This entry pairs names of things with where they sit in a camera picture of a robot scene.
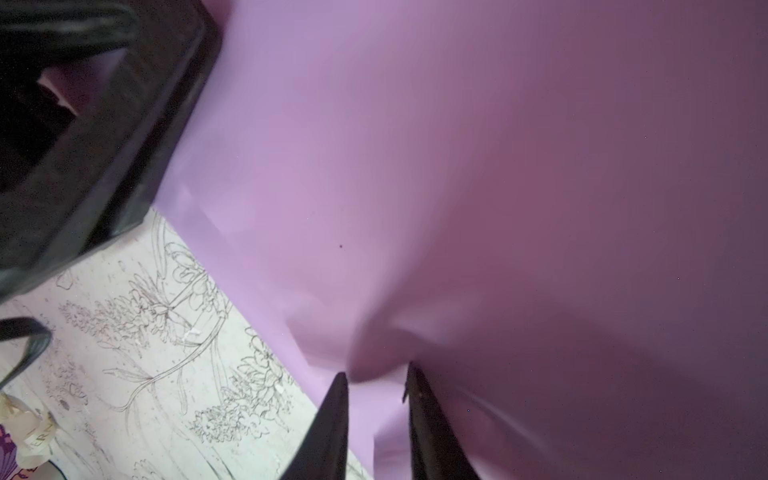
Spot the cream ribbon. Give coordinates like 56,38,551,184
1,393,58,479

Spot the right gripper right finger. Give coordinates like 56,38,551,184
403,363,480,480

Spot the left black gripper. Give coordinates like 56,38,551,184
1,1,222,299

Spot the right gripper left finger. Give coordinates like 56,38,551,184
281,372,349,480

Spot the purple pink wrapping paper sheet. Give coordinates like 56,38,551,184
156,1,767,479

